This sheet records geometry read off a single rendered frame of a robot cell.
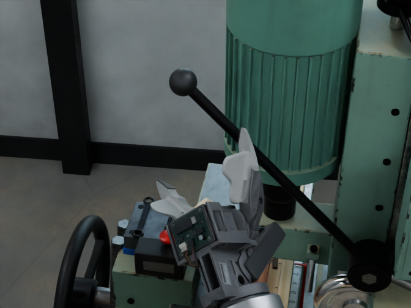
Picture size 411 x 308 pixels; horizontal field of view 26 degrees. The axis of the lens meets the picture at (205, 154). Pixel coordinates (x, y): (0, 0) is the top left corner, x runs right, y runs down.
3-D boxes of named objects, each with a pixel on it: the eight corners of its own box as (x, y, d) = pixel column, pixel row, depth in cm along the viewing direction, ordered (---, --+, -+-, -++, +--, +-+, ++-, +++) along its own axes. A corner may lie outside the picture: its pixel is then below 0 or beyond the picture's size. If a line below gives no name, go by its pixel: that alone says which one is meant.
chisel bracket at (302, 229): (248, 231, 148) (250, 193, 143) (333, 242, 146) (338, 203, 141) (241, 263, 142) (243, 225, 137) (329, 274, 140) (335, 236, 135)
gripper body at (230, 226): (207, 194, 103) (240, 293, 99) (251, 198, 110) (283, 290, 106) (161, 221, 107) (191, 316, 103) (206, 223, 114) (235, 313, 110)
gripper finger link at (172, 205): (134, 176, 113) (181, 212, 108) (165, 179, 118) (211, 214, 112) (125, 198, 114) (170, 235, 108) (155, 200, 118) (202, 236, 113)
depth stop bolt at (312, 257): (303, 282, 143) (307, 239, 137) (315, 284, 143) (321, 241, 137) (302, 292, 142) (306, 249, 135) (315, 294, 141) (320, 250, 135)
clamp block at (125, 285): (134, 247, 161) (132, 211, 155) (208, 256, 159) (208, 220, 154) (114, 309, 150) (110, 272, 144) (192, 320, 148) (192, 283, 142)
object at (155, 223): (136, 217, 154) (134, 194, 151) (198, 225, 153) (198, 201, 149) (117, 272, 144) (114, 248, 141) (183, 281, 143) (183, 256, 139)
